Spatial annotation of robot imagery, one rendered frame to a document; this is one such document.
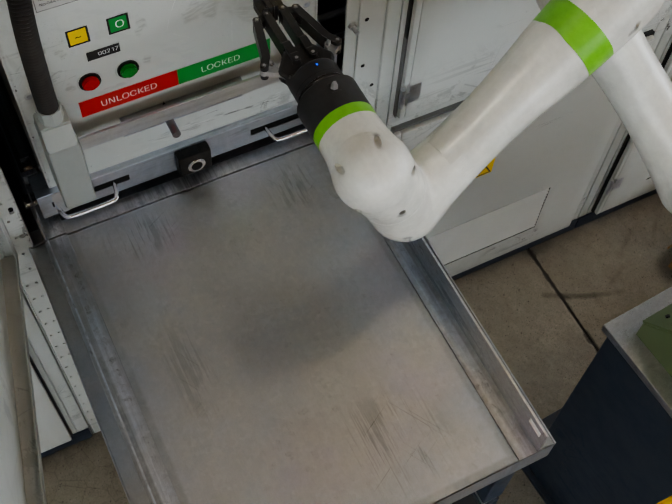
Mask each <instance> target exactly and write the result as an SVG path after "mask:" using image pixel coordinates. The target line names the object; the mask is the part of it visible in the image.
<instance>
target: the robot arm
mask: <svg viewBox="0 0 672 504"><path fill-rule="evenodd" d="M664 1H665V0H536V2H537V5H538V7H539V9H540V10H541V11H540V12H539V14H538V15H537V16H536V17H535V18H534V19H533V21H532V22H531V23H530V24H529V25H528V26H527V28H526V29H525V30H524V31H523V32H522V34H521V35H520V36H519V37H518V39H517V40H516V41H515V42H514V43H513V45H512V46H511V47H510V48H509V50H508V51H507V52H506V53H505V55H504V56H503V57H502V58H501V59H500V61H499V62H498V63H497V64H496V65H495V67H494V68H493V69H492V70H491V71H490V73H489V74H488V75H487V76H486V77H485V78H484V79H483V80H482V82H481V83H480V84H479V85H478V86H477V87H476V88H475V89H474V90H473V92H472V93H471V94H470V95H469V96H468V97H467V98H466V99H465V100H464V101H463V102H462V103H461V104H460V105H459V106H458V107H457V108H456V109H455V110H454V111H453V112H452V113H451V114H450V115H449V116H448V117H447V118H446V119H445V120H444V121H443V122H442V123H441V124H440V125H439V126H438V127H437V128H436V129H435V130H433V131H432V132H431V133H430V134H429V135H428V136H427V137H426V138H425V139H424V140H422V141H421V142H420V143H419V144H418V145H417V146H416V147H414V148H413V149H412V150H411V151H409V150H408V148H407V147H406V145H405V144H404V143H403V142H402V141H401V140H400V139H398V138H397V137H396V136H395V135H394V134H393V133H392V132H391V131H390V130H389V129H388V128H387V127H386V126H385V124H384V123H383V122H382V121H381V119H380V118H379V116H378V115H377V113H376V112H375V110H374V109H373V107H372V106H371V104H370V103H369V101H368V100H367V98H366V97H365V95H364V94H363V92H362V91H361V89H360V88H359V86H358V84H357V83H356V81H355V80H354V79H353V78H352V77H351V76H348V75H344V74H343V73H342V71H341V70H340V68H339V67H338V65H337V64H336V62H335V61H334V58H335V57H334V56H335V54H340V53H341V44H342V39H341V38H340V37H338V36H336V35H334V34H332V33H329V32H328V31H327V30H326V29H325V28H324V27H323V26H322V25H321V24H320V23H318V22H317V21H316V20H315V19H314V18H313V17H312V16H311V15H310V14H309V13H307V12H306V11H305V10H304V9H303V8H302V7H301V6H300V5H299V4H293V5H292V6H291V7H288V6H286V5H284V4H283V2H282V1H281V0H253V8H254V10H255V12H256V13H257V15H258V17H255V18H253V34H254V37H255V41H256V45H257V49H258V53H259V57H260V61H261V63H260V78H261V79H262V80H267V79H268V78H269V77H278V78H279V80H280V81H281V82H282V83H284V84H286V85H287V86H288V88H289V90H290V92H291V93H292V95H293V97H294V98H295V100H296V102H297V103H298V106H297V114H298V117H299V118H300V120H301V121H302V123H303V125H304V126H305V128H306V130H307V131H308V133H309V135H310V136H311V138H312V140H313V141H314V143H315V145H316V146H317V148H318V150H319V151H320V153H321V155H322V156H323V158H324V160H325V162H326V164H327V167H328V169H329V172H330V175H331V178H332V182H333V186H334V188H335V190H336V192H337V194H338V196H339V197H340V198H341V200H342V201H343V202H344V203H345V204H346V205H348V206H349V207H350V208H352V209H354V210H356V211H358V212H359V213H361V214H363V215H364V216H365V217H366V218H367V219H368V220H369V221H370V222H371V224H372V225H373V226H374V228H375V229H376V230H377V231H378V232H379V233H380V234H381V235H383V236H384V237H386V238H388V239H390V240H393V241H398V242H411V241H415V240H418V239H420V238H422V237H424V236H425V235H427V234H428V233H429V232H430V231H431V230H432V229H433V228H434V227H435V226H436V224H437V223H438V222H439V220H440V219H441V218H442V217H443V215H444V214H445V213H446V212H447V210H448V209H449V208H450V207H451V205H452V204H453V203H454V202H455V201H456V199H457V198H458V197H459V196H460V195H461V194H462V192H463V191H464V190H465V189H466V188H467V187H468V186H469V185H470V183H471V182H472V181H473V180H474V179H475V178H476V177H477V176H478V175H479V174H480V173H481V172H482V171H483V169H484V168H485V167H486V166H487V165H488V164H489V163H490V162H491V161H492V160H493V159H494V158H495V157H496V156H497V155H498V154H499V153H500V152H501V151H502V150H503V149H504V148H505V147H506V146H507V145H509V144H510V143H511V142H512V141H513V140H514V139H515V138H516V137H517V136H518V135H519V134H520V133H521V132H523V131H524V130H525V129H526V128H527V127H528V126H529V125H530V124H532V123H533V122H534V121H535V120H536V119H537V118H539V117H540V116H541V115H542V114H543V113H545V112H546V111H547V110H548V109H549V108H551V107H552V106H553V105H554V104H556V103H557V102H558V101H559V100H561V99H562V98H563V97H564V96H566V95H567V94H568V93H569V92H571V91H572V90H573V89H574V88H575V87H577V86H578V85H579V84H580V83H582V82H583V81H584V80H585V79H586V78H587V77H589V76H590V75H592V76H593V78H594V79H595V80H596V82H597V83H598V85H599V86H600V88H601V89H602V91H603V92H604V94H605V95H606V97H607V98H608V100H609V102H610V103H611V105H612V106H613V108H614V110H615V111H616V113H617V115H618V116H619V118H620V120H621V121H622V123H623V125H624V126H625V128H626V130H627V132H628V134H629V135H630V137H631V139H632V141H633V143H634V145H635V147H636V148H637V150H638V152H639V154H640V156H641V158H642V160H643V162H644V164H645V166H646V169H647V171H648V173H649V175H650V177H651V179H652V182H653V184H654V186H655V189H656V191H657V193H658V196H659V198H660V200H661V202H662V204H663V205H664V207H665V208H666V209H667V210H668V211H669V212H670V213H671V214H672V82H671V80H670V79H669V77H668V75H667V74H666V72H665V70H664V69H663V67H662V65H661V64H660V62H659V60H658V59H657V57H656V55H655V53H654V52H653V50H652V48H651V46H650V44H649V43H648V41H647V39H646V37H645V35H644V33H643V31H642V28H643V27H644V26H645V25H646V24H647V23H648V22H649V21H650V20H651V19H653V18H654V17H655V15H656V14H657V13H658V12H659V10H660V9H661V7H662V6H663V4H664ZM278 17H279V24H280V22H281V24H282V26H283V27H284V29H285V30H286V32H287V34H288V35H289V37H290V38H291V40H292V42H293V43H294V45H295V46H293V45H292V43H291V42H290V40H288V39H287V38H286V36H285V35H284V33H283V32H282V30H281V28H280V27H279V25H278V24H277V22H276V20H278ZM300 27H301V28H302V29H303V30H304V31H305V32H306V33H307V34H308V35H309V36H310V37H311V38H312V39H314V40H315V41H316V42H317V43H318V44H319V45H320V46H321V47H319V46H317V45H314V44H312V43H311V42H310V40H309V38H308V37H307V35H304V33H303V32H302V30H301V28H300ZM263 29H265V30H266V32H267V33H268V35H269V37H270V38H271V40H272V41H273V43H274V45H275V46H276V48H277V49H278V51H279V53H280V54H281V57H282V58H281V62H280V66H279V68H277V67H276V65H275V63H274V62H273V60H270V52H269V48H268V45H267V41H266V37H265V33H264V30H263Z"/></svg>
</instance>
